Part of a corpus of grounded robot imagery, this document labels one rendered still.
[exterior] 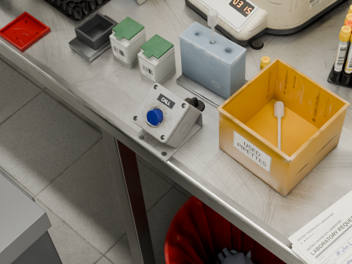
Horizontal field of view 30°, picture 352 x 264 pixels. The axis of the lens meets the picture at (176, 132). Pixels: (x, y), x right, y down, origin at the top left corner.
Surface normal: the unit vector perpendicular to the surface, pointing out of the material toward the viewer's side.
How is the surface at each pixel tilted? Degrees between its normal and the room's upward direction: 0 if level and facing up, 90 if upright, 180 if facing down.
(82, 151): 0
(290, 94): 90
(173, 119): 30
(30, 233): 90
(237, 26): 25
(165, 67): 90
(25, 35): 0
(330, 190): 0
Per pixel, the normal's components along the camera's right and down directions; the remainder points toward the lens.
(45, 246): 0.74, 0.51
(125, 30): -0.05, -0.59
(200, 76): -0.64, 0.64
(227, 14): -0.38, -0.31
